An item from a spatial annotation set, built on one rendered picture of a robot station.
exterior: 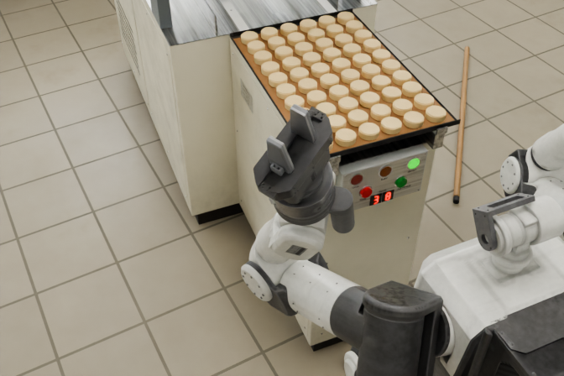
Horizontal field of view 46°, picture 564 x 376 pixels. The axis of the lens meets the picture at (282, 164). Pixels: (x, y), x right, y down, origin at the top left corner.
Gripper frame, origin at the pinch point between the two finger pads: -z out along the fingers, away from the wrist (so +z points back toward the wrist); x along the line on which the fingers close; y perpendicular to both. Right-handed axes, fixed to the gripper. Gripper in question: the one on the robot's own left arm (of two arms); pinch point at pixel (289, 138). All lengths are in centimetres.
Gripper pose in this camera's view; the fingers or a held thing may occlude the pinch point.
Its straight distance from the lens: 77.1
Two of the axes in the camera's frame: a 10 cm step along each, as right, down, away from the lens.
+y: 8.1, 4.8, -3.3
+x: 5.7, -7.7, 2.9
